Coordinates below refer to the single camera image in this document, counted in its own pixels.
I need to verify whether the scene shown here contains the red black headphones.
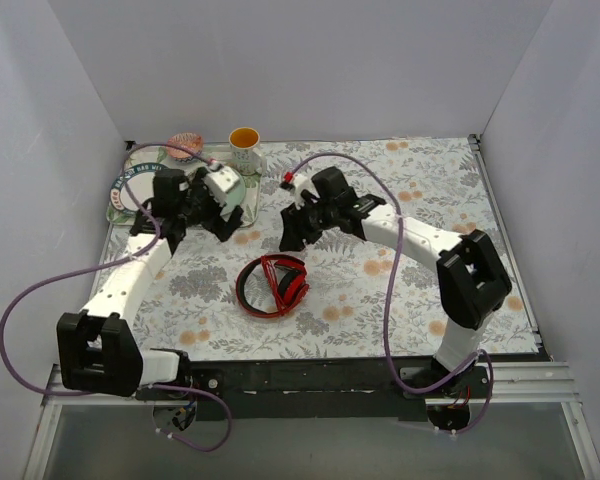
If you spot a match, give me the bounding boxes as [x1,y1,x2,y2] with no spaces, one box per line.
[235,254,310,319]

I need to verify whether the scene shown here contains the red headphone cable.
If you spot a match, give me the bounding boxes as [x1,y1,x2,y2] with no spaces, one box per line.
[259,254,294,316]

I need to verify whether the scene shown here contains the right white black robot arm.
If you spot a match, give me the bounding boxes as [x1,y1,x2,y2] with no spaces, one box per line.
[236,166,512,398]

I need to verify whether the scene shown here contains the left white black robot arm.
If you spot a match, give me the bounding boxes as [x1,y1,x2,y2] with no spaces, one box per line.
[56,162,243,400]

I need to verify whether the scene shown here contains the small red patterned bowl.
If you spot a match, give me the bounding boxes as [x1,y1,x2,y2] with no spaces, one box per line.
[165,132,204,163]

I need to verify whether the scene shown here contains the mint green flower plate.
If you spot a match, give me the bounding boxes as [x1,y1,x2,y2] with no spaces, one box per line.
[226,168,246,212]

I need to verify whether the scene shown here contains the floral mug yellow inside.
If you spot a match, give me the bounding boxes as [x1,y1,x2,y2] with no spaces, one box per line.
[229,127,266,176]

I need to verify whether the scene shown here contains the leaf print serving tray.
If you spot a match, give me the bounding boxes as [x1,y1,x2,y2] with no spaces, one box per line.
[106,146,261,228]

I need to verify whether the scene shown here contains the white plate green rim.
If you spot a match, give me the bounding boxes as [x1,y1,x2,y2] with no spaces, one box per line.
[108,162,169,217]

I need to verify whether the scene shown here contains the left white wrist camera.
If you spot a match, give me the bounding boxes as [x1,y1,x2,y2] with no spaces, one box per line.
[207,162,236,208]

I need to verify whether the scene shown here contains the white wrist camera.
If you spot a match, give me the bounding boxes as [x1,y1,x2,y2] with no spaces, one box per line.
[280,172,319,210]
[207,162,236,208]

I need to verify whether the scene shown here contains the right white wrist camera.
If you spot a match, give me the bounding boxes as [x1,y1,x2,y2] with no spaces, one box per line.
[280,172,319,210]

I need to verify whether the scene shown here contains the black metal base rail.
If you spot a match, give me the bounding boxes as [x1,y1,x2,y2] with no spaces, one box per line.
[44,349,581,436]

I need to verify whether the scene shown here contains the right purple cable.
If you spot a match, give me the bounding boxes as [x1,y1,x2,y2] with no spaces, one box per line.
[282,152,496,436]

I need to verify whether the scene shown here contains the purple cable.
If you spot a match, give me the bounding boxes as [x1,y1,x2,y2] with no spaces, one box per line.
[0,142,234,453]
[282,152,496,436]

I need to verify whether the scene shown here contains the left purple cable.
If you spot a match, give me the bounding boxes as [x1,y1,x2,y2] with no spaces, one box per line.
[0,142,234,453]

